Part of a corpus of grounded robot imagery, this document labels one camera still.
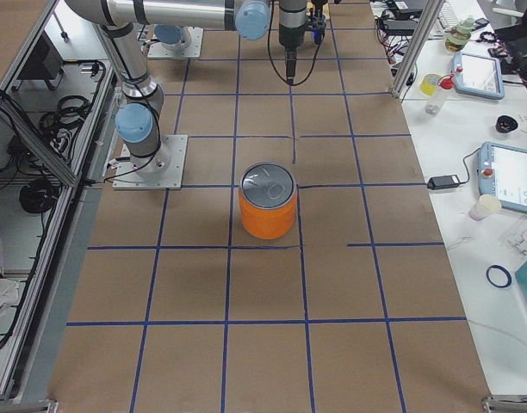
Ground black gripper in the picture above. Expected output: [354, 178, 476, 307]
[283, 43, 304, 84]

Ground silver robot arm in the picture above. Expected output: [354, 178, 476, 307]
[66, 1, 326, 96]
[96, 23, 168, 175]

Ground cream plastic cup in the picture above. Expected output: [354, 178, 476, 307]
[468, 194, 502, 221]

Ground orange cylindrical can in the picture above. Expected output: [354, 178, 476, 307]
[239, 163, 297, 240]

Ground yellow tape roll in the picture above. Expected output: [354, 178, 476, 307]
[419, 73, 442, 96]

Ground clear plastic bottle red cap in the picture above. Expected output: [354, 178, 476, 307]
[425, 74, 455, 115]

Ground green glass teapot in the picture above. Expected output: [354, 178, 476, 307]
[444, 16, 474, 52]

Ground upper teach pendant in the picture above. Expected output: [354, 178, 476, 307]
[451, 52, 505, 100]

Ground teach pendant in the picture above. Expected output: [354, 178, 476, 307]
[451, 52, 505, 100]
[477, 142, 527, 213]

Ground black power adapter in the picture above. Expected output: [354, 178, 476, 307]
[426, 175, 461, 190]

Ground black round bowl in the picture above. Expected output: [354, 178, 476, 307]
[495, 115, 518, 133]

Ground lower teach pendant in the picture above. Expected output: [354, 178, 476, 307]
[477, 142, 527, 213]

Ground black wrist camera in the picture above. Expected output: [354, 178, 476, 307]
[307, 9, 326, 46]

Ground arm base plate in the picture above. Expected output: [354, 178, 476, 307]
[147, 24, 204, 60]

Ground black power brick with cables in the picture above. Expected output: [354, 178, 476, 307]
[375, 17, 419, 36]

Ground aluminium frame post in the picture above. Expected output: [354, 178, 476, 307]
[390, 0, 444, 98]

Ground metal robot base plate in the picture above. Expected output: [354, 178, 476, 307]
[112, 134, 189, 190]

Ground coiled black cables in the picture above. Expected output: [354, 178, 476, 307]
[39, 95, 95, 139]

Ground aluminium frame rack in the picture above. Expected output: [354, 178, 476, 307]
[0, 1, 115, 404]

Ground blue tape ring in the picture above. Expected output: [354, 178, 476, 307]
[486, 265, 512, 289]

